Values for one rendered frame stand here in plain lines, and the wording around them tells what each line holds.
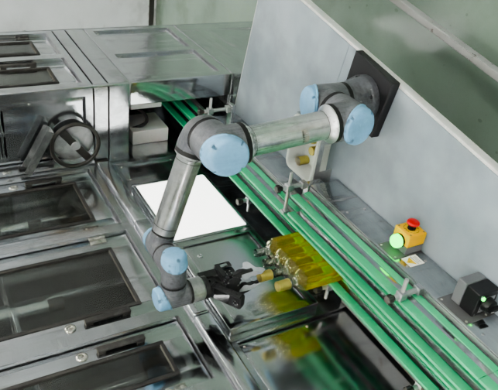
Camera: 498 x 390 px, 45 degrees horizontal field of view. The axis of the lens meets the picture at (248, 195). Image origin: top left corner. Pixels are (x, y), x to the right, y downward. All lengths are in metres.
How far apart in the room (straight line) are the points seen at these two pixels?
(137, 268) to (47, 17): 3.51
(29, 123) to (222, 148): 1.23
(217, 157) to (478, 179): 0.72
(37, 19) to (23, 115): 2.85
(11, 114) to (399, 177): 1.52
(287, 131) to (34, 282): 1.02
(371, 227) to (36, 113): 1.41
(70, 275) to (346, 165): 1.04
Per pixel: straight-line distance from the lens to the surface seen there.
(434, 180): 1.87
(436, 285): 1.85
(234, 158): 1.57
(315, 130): 1.71
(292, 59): 2.40
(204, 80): 2.78
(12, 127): 2.61
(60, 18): 5.43
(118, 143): 2.75
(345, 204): 2.09
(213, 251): 2.22
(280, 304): 2.05
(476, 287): 1.76
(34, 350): 1.92
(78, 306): 2.06
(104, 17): 5.53
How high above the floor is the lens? 2.07
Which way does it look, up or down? 28 degrees down
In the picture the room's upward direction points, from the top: 101 degrees counter-clockwise
